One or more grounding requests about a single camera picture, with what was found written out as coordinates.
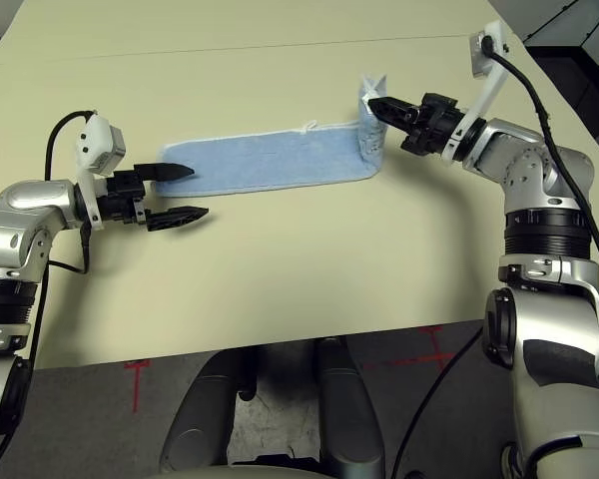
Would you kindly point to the grey robot left leg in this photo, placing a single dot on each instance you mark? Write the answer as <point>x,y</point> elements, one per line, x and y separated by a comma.
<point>199,409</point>

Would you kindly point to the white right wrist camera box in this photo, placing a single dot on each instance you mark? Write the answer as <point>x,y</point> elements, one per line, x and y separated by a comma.
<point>489,85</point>

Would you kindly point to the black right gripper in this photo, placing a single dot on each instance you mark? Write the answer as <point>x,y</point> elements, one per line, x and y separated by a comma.
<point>436,127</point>

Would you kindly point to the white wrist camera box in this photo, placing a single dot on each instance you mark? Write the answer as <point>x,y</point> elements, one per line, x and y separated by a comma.
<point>100,142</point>
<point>489,85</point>

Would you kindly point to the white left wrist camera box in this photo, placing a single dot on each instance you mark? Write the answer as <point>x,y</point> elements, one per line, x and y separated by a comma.
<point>100,142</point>

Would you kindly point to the beige robot torso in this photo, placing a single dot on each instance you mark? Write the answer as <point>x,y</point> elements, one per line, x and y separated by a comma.
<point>249,473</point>

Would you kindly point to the person's sneaker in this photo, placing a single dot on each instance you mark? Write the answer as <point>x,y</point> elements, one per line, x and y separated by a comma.
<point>510,464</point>

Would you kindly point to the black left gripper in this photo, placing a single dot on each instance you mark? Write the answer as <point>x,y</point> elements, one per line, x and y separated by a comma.
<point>122,199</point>

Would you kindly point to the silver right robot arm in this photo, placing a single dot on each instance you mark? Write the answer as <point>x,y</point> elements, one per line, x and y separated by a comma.
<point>544,299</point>

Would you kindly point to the grey robot right leg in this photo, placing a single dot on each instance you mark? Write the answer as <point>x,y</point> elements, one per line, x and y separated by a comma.
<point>349,409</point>

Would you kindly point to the light blue terry towel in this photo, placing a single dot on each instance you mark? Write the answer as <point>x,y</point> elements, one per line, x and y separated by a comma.
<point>269,159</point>

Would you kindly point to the grey robot leg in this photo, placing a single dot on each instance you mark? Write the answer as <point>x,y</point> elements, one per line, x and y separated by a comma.
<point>199,409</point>
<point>349,409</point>

